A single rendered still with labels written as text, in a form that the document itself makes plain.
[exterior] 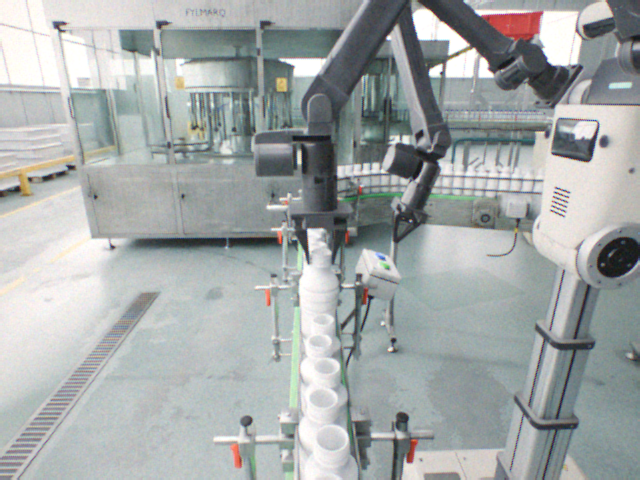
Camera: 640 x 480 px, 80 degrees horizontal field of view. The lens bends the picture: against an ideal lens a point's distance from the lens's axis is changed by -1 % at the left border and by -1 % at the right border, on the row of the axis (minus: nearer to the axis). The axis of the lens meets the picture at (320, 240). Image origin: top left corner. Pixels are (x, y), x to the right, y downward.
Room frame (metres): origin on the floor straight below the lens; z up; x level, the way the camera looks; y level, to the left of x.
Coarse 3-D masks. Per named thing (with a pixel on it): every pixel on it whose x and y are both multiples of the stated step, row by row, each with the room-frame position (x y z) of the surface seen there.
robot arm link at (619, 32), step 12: (612, 0) 0.64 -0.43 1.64; (624, 0) 0.63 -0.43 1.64; (636, 0) 0.62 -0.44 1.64; (612, 12) 0.66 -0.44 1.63; (624, 12) 0.64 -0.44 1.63; (636, 12) 0.62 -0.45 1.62; (624, 24) 0.65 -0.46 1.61; (636, 24) 0.63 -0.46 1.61; (624, 36) 0.66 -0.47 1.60; (636, 36) 0.66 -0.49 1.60; (624, 48) 0.67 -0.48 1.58; (624, 60) 0.67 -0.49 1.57; (624, 72) 0.69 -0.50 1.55; (636, 72) 0.66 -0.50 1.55
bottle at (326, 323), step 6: (312, 318) 0.56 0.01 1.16; (318, 318) 0.57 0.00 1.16; (324, 318) 0.57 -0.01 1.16; (330, 318) 0.56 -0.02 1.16; (312, 324) 0.55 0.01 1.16; (318, 324) 0.57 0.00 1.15; (324, 324) 0.57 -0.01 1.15; (330, 324) 0.54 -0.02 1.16; (312, 330) 0.55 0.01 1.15; (318, 330) 0.54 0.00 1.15; (324, 330) 0.54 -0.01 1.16; (330, 330) 0.54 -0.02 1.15; (330, 336) 0.54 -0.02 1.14; (336, 336) 0.57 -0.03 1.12; (306, 342) 0.55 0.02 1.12; (336, 342) 0.55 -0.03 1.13; (306, 348) 0.54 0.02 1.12; (336, 348) 0.54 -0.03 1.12; (306, 354) 0.55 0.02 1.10; (336, 354) 0.53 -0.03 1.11
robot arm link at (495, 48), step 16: (416, 0) 1.10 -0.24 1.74; (432, 0) 1.07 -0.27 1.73; (448, 0) 1.07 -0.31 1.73; (448, 16) 1.07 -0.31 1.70; (464, 16) 1.06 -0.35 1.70; (480, 16) 1.08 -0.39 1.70; (464, 32) 1.07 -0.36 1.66; (480, 32) 1.06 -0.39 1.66; (496, 32) 1.07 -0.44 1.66; (480, 48) 1.08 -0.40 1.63; (496, 48) 1.05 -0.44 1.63; (512, 48) 1.04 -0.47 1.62; (528, 48) 1.04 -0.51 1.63; (496, 64) 1.08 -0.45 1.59; (528, 64) 1.03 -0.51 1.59; (544, 64) 1.04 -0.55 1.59; (496, 80) 1.11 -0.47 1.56
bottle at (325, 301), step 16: (320, 256) 0.60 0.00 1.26; (320, 272) 0.60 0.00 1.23; (304, 288) 0.59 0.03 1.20; (320, 288) 0.58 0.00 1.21; (336, 288) 0.60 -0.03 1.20; (304, 304) 0.59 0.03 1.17; (320, 304) 0.58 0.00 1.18; (336, 304) 0.60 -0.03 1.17; (304, 320) 0.60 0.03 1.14; (304, 336) 0.59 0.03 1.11
